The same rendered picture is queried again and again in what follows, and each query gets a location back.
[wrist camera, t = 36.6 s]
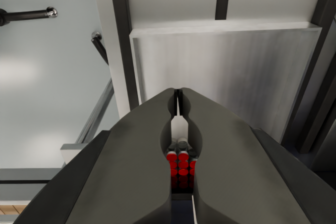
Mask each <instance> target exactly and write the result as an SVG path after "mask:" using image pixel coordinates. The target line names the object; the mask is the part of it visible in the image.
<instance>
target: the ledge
mask: <svg viewBox="0 0 336 224"><path fill-rule="evenodd" d="M87 144H88V143H64V144H63V145H62V147H61V148H60V152H61V154H62V156H63V158H64V161H65V163H66V164H68V163H69V162H70V161H71V160H72V159H73V158H74V157H75V156H76V155H77V154H78V153H79V152H80V151H81V150H82V149H83V148H84V147H85V146H86V145H87Z"/></svg>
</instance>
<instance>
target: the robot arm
mask: <svg viewBox="0 0 336 224"><path fill-rule="evenodd" d="M178 106H179V115H180V116H183V118H184V119H185V120H186V121H187V123H188V139H187V141H188V144H189V145H190V146H191V147H192V148H193V150H194V151H195V153H196V155H197V157H198V159H197V161H196V163H195V167H194V183H193V200H194V208H195V215H196V221H197V224H336V191H335V190H334V189H333V188H332V187H331V186H330V185H328V184H327V183H326V182H325V181H324V180H323V179H321V178H320V177H319V176H318V175H317V174H315V173H314V172H313V171H312V170H310V169H309V168H308V167H307V166H306V165H304V164H303V163H302V162H301V161H300V160H298V159H297V158H296V157H295V156H294V155H292V154H291V153H290V152H289V151H288V150H286V149H285V148H284V147H283V146H282V145H280V144H279V143H278V142H277V141H276V140H274V139H273V138H272V137H271V136H269V135H268V134H267V133H266V132H265V131H263V130H262V129H261V128H252V127H251V126H249V125H248V124H247V123H246V122H245V121H244V120H242V119H241V118H240V117H239V116H237V115H236V114H235V113H233V112H232V111H230V110H229V109H227V108H226V107H224V106H222V105H220V104H219V103H217V102H215V101H213V100H211V99H209V98H207V97H205V96H204V95H202V94H200V93H198V92H196V91H194V90H192V89H190V88H187V87H182V88H179V89H175V88H172V87H170V88H167V89H165V90H164V91H162V92H160V93H159V94H157V95H155V96H154V97H152V98H150V99H149V100H147V101H146V102H144V103H142V104H141V105H139V106H137V107H136V108H134V109H133V110H131V111H130V112H129V113H127V114H126V115H125V116H123V117H122V118H121V119H120V120H119V121H118V122H117V123H116V124H115V125H114V126H113V127H112V128H111V129H110V130H102V131H101V132H100V133H99V134H98V135H97V136H96V137H95V138H94V139H93V140H92V141H91V142H90V143H88V144H87V145H86V146H85V147H84V148H83V149H82V150H81V151H80V152H79V153H78V154H77V155H76V156H75V157H74V158H73V159H72V160H71V161H70V162H69V163H68V164H67V165H66V166H65V167H64V168H63V169H62V170H61V171H60V172H58V173H57V174H56V175H55V176H54V177H53V178H52V179H51V180H50V181H49V182H48V183H47V184H46V185H45V186H44V187H43V188H42V189H41V190H40V191H39V192H38V194H37V195H36V196H35V197H34V198H33V199H32V200H31V201H30V203H29V204H28V205H27V206H26V207H25V208H24V210H23V211H22V212H21V213H20V215H19V216H18V217H17V219H16V220H15V221H14V222H13V224H170V223H171V206H172V185H171V165H170V163H169V162H168V160H167V159H166V157H165V156H164V154H165V152H166V150H167V149H168V147H169V146H170V145H171V143H172V124H171V121H172V119H173V118H174V117H175V116H177V109H178Z"/></svg>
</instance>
